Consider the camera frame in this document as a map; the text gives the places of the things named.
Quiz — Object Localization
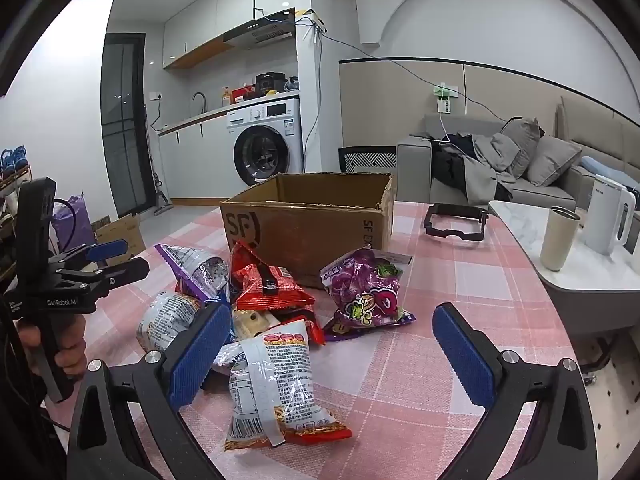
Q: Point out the purple plastic bag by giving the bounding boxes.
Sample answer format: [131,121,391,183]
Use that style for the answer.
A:
[51,194,96,256]

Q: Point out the light grey cushion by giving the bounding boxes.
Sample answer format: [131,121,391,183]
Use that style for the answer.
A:
[525,135,583,187]

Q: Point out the clear cracker packet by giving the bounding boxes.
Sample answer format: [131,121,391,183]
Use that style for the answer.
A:
[231,307,288,345]

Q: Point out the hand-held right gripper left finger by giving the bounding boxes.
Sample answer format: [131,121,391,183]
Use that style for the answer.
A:
[66,301,234,480]

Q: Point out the black range hood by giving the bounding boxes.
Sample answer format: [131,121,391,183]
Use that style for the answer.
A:
[222,10,296,51]

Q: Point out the grey hoodie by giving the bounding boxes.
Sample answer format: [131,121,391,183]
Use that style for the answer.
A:
[465,132,523,201]

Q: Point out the red snack packet black label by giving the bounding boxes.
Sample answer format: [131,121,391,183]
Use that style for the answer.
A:
[229,240,317,313]

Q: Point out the purple white snack packet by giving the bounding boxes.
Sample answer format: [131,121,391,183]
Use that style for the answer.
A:
[154,242,231,306]

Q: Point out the shoe rack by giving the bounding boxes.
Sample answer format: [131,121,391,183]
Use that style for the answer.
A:
[0,165,33,281]

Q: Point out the black rice cooker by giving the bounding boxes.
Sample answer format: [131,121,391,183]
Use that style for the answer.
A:
[255,71,287,97]

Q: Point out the white washing machine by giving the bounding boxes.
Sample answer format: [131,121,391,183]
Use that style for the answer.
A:
[226,97,305,186]

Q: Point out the black plastic frame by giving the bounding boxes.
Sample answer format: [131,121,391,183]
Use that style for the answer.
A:
[422,202,490,251]

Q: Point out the blue shoes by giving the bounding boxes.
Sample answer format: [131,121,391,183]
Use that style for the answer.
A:
[0,146,28,176]

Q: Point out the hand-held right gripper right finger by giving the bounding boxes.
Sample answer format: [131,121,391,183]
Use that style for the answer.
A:
[431,302,599,480]

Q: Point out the black jacket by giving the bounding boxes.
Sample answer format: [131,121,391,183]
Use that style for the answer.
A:
[431,132,513,202]

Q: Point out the person's left hand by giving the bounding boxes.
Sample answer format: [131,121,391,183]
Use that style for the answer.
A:
[15,312,88,380]

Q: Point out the white red noodle packet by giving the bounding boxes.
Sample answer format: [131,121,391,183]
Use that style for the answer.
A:
[224,319,353,453]

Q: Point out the beige tumbler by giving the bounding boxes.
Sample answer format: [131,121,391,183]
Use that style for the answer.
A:
[540,206,582,272]

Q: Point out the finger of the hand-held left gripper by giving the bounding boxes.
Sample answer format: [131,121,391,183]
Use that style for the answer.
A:
[49,239,130,273]
[59,257,151,298]

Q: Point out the white charging cable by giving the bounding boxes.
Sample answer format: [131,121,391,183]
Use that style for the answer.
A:
[420,110,451,144]

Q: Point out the small floor carton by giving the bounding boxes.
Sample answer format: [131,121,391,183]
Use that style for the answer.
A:
[92,212,142,267]

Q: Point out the dark glass door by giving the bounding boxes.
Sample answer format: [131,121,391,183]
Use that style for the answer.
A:
[100,32,156,216]

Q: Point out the dark grey cushion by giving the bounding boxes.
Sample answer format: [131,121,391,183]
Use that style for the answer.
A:
[500,117,546,178]

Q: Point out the purple grape candy bag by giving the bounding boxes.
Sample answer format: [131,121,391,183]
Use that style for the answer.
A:
[320,247,417,343]

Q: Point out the white router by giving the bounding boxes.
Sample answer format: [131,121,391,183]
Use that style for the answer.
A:
[295,8,328,33]

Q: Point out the grey sofa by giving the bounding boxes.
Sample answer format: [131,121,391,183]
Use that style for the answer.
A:
[396,95,640,216]

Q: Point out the white upper cabinets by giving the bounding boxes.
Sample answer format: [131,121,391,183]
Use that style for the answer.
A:
[162,0,296,68]

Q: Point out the silver white snack packet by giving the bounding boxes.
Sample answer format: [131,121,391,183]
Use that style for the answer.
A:
[136,290,203,353]

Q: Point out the leaning mop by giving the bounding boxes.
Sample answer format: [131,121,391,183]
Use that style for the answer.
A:
[142,105,173,213]

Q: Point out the black wall cable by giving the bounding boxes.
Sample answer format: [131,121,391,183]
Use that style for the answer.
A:
[320,34,508,122]

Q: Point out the white kitchen counter cabinets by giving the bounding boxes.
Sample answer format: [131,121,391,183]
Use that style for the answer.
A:
[157,107,241,206]

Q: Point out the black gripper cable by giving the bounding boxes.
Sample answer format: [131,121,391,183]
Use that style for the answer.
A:
[50,199,97,256]

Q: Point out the brown cardboard box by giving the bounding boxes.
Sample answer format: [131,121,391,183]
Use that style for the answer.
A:
[220,172,396,291]

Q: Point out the white electric kettle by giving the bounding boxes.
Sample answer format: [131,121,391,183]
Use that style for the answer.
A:
[584,174,637,256]

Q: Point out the pink checked tablecloth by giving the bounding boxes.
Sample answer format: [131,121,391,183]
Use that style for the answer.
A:
[42,200,588,480]

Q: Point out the white marble side table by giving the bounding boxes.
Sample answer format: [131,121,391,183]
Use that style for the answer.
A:
[487,200,640,341]

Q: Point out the light blue pillow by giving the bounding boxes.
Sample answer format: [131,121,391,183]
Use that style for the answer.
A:
[580,156,640,186]

